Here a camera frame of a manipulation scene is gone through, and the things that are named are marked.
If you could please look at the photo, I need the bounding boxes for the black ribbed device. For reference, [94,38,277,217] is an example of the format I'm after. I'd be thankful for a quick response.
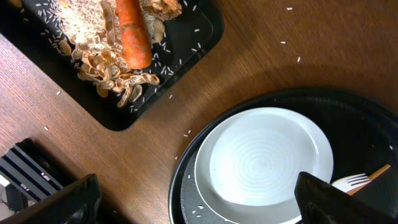
[1,138,71,202]

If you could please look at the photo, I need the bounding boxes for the rice and food scraps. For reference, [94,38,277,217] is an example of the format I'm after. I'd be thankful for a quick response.
[35,0,182,108]

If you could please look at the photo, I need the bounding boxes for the white plate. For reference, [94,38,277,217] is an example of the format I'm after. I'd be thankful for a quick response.
[195,107,333,223]

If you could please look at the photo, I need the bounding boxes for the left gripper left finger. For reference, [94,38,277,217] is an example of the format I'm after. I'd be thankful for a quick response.
[1,174,101,224]

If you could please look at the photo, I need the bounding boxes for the round black serving tray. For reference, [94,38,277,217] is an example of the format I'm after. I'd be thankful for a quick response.
[169,88,397,223]

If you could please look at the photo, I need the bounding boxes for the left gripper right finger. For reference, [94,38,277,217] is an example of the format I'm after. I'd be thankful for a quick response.
[295,172,397,224]

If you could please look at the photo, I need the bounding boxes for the wooden chopstick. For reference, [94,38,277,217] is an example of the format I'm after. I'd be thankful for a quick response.
[347,164,391,195]

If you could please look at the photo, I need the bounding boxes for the black rectangular tray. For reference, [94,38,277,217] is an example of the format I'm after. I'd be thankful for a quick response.
[1,1,224,131]

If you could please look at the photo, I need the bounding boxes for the orange carrot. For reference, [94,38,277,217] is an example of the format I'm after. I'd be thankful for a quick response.
[116,0,152,69]

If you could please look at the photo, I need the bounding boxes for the white plastic fork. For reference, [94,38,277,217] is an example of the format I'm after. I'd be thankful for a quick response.
[331,174,371,193]

